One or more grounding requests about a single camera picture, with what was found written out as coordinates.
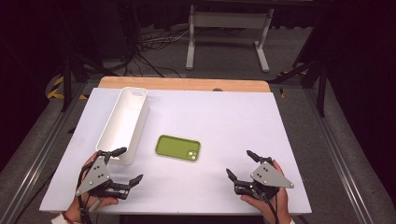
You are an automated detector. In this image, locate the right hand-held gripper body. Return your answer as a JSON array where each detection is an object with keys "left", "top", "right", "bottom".
[{"left": 233, "top": 156, "right": 295, "bottom": 201}]

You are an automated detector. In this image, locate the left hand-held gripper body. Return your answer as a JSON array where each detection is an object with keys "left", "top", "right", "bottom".
[{"left": 75, "top": 149, "right": 131, "bottom": 200}]

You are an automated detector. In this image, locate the white plastic storage bin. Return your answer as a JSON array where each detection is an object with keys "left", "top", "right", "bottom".
[{"left": 95, "top": 86, "right": 150, "bottom": 166}]

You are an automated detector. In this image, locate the green phone case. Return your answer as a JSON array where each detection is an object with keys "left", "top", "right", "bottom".
[{"left": 154, "top": 133, "right": 202, "bottom": 162}]

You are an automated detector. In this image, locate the person's right hand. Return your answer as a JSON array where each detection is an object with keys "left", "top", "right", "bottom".
[{"left": 240, "top": 159, "right": 295, "bottom": 224}]

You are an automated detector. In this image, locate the person's left hand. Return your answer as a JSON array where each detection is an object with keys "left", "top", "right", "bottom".
[{"left": 64, "top": 151, "right": 120, "bottom": 223}]

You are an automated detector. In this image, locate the white board table cover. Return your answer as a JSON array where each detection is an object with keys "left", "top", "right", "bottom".
[{"left": 39, "top": 87, "right": 313, "bottom": 217}]

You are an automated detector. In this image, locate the yellow black floor tape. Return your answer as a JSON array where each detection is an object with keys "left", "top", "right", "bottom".
[{"left": 46, "top": 76, "right": 89, "bottom": 101}]

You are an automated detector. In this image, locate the black tripod stand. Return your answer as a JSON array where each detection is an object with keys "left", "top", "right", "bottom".
[
  {"left": 59, "top": 50, "right": 120, "bottom": 114},
  {"left": 268, "top": 57, "right": 330, "bottom": 119}
]

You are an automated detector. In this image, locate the wooden table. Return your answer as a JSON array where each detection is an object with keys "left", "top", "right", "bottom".
[{"left": 97, "top": 76, "right": 272, "bottom": 93}]

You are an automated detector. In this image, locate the white metal stand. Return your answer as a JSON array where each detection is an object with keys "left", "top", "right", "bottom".
[{"left": 185, "top": 4, "right": 276, "bottom": 74}]

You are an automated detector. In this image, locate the right hand-held gripper black cable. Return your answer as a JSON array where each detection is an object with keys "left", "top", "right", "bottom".
[{"left": 262, "top": 191, "right": 280, "bottom": 224}]

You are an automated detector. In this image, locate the hand-held gripper black cable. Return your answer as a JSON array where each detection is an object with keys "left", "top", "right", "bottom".
[
  {"left": 77, "top": 166, "right": 93, "bottom": 224},
  {"left": 262, "top": 191, "right": 280, "bottom": 224}
]

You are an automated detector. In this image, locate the left hand-held gripper black cable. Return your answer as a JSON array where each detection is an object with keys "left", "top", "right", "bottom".
[{"left": 77, "top": 166, "right": 93, "bottom": 224}]

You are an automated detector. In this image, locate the red bead bracelet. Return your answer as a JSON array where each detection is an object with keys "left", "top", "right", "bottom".
[{"left": 61, "top": 211, "right": 76, "bottom": 224}]

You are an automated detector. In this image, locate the aluminium floor rail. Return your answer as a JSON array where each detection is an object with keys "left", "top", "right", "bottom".
[
  {"left": 0, "top": 82, "right": 92, "bottom": 224},
  {"left": 304, "top": 88, "right": 396, "bottom": 224}
]

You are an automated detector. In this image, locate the bundle of floor cables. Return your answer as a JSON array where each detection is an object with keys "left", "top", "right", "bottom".
[{"left": 120, "top": 26, "right": 190, "bottom": 78}]

